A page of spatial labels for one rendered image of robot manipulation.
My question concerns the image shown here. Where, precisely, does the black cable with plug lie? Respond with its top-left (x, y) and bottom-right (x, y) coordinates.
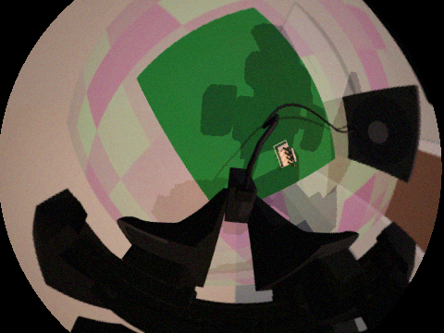
top-left (225, 104), bottom-right (354, 223)

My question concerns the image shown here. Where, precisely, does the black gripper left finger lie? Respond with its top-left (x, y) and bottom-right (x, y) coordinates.
top-left (116, 188), bottom-right (228, 288)

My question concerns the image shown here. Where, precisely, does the green circuit board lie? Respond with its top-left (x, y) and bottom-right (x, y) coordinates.
top-left (137, 7), bottom-right (336, 200)

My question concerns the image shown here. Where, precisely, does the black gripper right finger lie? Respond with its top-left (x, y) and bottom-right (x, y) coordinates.
top-left (247, 196), bottom-right (360, 292)

